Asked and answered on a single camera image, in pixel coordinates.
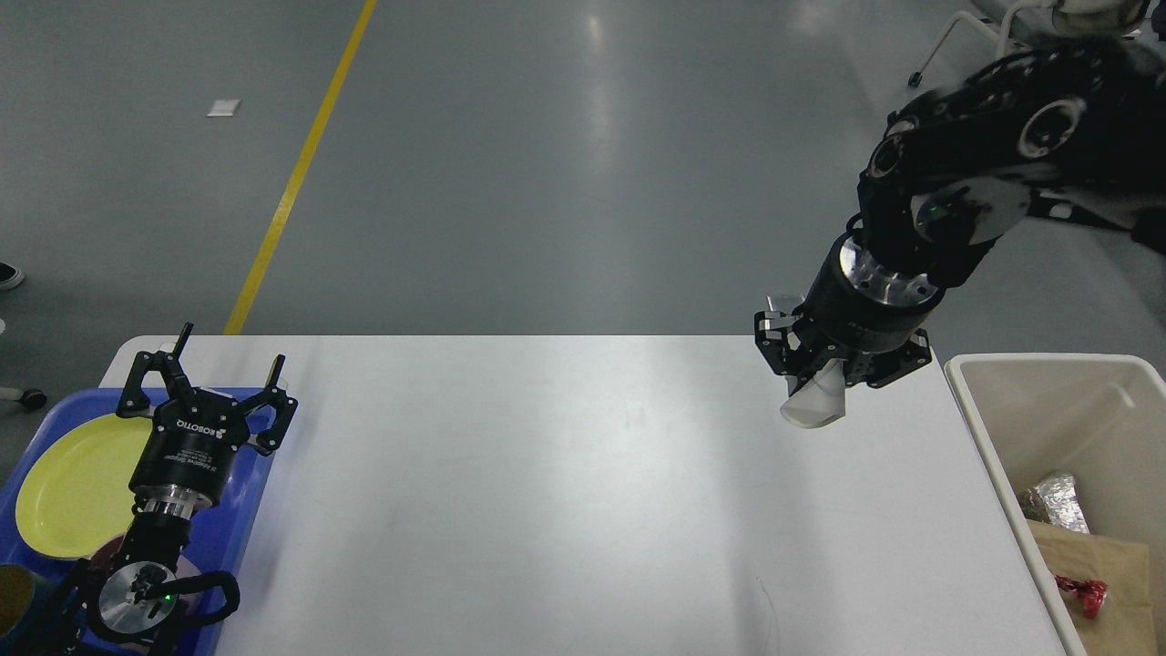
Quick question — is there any black and white shoe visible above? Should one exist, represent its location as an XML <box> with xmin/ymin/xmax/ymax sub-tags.
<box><xmin>0</xmin><ymin>261</ymin><xmax>26</xmax><ymax>292</ymax></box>

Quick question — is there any white wheeled chair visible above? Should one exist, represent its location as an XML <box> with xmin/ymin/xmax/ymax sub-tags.
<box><xmin>906</xmin><ymin>1</ymin><xmax>1151</xmax><ymax>89</ymax></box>

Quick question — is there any foil piece in bin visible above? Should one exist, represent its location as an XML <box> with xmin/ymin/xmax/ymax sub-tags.
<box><xmin>1016</xmin><ymin>472</ymin><xmax>1091</xmax><ymax>535</ymax></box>

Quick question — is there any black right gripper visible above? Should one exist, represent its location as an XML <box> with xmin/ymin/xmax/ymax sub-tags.
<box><xmin>753</xmin><ymin>235</ymin><xmax>946</xmax><ymax>397</ymax></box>

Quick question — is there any beige plastic bin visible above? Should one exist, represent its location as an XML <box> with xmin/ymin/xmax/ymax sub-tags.
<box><xmin>944</xmin><ymin>354</ymin><xmax>1165</xmax><ymax>655</ymax></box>

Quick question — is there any white floor marker tile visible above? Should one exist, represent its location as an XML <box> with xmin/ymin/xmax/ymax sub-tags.
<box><xmin>208</xmin><ymin>98</ymin><xmax>241</xmax><ymax>118</ymax></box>

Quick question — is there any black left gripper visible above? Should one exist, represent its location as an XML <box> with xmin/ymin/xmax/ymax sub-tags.
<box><xmin>115</xmin><ymin>323</ymin><xmax>298</xmax><ymax>522</ymax></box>

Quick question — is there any black caster wheel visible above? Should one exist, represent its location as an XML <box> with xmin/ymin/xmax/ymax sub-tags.
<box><xmin>0</xmin><ymin>387</ymin><xmax>47</xmax><ymax>412</ymax></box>

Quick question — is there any silver floor socket plate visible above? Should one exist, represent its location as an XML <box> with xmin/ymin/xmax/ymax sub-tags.
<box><xmin>766</xmin><ymin>294</ymin><xmax>805</xmax><ymax>315</ymax></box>

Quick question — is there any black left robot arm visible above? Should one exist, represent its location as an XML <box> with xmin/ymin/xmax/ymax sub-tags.
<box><xmin>9</xmin><ymin>323</ymin><xmax>298</xmax><ymax>655</ymax></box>

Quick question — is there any blue plastic tray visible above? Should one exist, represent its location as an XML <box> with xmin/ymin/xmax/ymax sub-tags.
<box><xmin>0</xmin><ymin>388</ymin><xmax>285</xmax><ymax>656</ymax></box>

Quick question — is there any teal mug yellow inside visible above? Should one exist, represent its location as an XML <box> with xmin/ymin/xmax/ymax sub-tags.
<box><xmin>1</xmin><ymin>563</ymin><xmax>56</xmax><ymax>655</ymax></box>

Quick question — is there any white patterned paper cup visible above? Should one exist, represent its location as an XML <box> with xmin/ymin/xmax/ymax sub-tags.
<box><xmin>779</xmin><ymin>358</ymin><xmax>848</xmax><ymax>429</ymax></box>

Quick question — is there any red foil wrapper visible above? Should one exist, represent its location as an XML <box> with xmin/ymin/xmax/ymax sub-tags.
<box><xmin>1054</xmin><ymin>574</ymin><xmax>1109</xmax><ymax>621</ymax></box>

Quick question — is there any yellow plastic plate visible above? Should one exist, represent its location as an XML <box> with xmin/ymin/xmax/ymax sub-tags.
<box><xmin>14</xmin><ymin>414</ymin><xmax>152</xmax><ymax>559</ymax></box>

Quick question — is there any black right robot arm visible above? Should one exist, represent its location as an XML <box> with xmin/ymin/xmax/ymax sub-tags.
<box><xmin>753</xmin><ymin>37</ymin><xmax>1163</xmax><ymax>395</ymax></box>

